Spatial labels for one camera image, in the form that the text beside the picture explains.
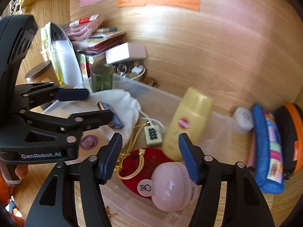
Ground cream jar with clear lid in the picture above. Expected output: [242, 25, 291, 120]
[79, 129, 108, 159]

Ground blue patchwork pencil case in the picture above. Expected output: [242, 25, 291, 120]
[252, 103, 284, 194]

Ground green glass spray bottle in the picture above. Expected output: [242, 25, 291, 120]
[91, 63, 114, 93]

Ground green spray bottle background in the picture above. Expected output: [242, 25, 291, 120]
[41, 27, 64, 85]

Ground black orange zip pouch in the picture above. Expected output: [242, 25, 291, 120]
[275, 103, 302, 179]

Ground red charm with gold ribbon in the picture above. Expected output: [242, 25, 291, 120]
[115, 122, 172, 195]

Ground clear plastic storage bin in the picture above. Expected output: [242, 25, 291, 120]
[45, 75, 233, 226]

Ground pink packet with red label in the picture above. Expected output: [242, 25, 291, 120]
[64, 14, 103, 40]

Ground small bowl of trinkets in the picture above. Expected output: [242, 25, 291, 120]
[113, 60, 146, 81]

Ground mahjong tile charm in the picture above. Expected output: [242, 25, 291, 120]
[144, 125, 163, 147]

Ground white round tape roll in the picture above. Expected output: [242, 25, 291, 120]
[232, 107, 254, 135]

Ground stack of books and packets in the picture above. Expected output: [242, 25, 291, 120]
[71, 31, 126, 64]

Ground brown mug with lid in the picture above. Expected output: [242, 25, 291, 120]
[25, 61, 59, 85]

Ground pink macaron-shaped case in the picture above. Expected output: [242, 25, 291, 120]
[137, 162, 199, 212]

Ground left hand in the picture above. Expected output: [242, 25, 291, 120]
[15, 165, 28, 179]

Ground gold sunscreen bottle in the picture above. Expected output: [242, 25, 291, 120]
[162, 87, 213, 161]

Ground white drawstring pouch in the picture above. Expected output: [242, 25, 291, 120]
[88, 89, 166, 147]

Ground fruit pattern booklet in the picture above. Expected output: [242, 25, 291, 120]
[76, 53, 89, 81]

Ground white rectangular box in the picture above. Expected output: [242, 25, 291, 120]
[105, 43, 147, 64]

